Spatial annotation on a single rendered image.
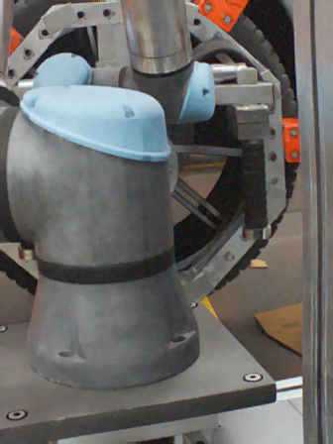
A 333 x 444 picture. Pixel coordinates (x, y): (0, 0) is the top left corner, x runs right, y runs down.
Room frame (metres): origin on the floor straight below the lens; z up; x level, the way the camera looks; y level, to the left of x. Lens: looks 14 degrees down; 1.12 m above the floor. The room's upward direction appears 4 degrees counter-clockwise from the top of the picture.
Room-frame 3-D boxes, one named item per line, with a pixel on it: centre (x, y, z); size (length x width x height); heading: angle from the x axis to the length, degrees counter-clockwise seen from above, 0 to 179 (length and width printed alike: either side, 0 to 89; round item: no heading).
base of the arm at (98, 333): (0.72, 0.05, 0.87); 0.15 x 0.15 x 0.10
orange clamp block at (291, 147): (1.57, -0.26, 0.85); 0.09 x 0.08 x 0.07; 96
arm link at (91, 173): (0.72, 0.06, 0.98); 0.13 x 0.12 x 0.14; 79
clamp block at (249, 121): (1.34, -0.14, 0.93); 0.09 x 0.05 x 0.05; 6
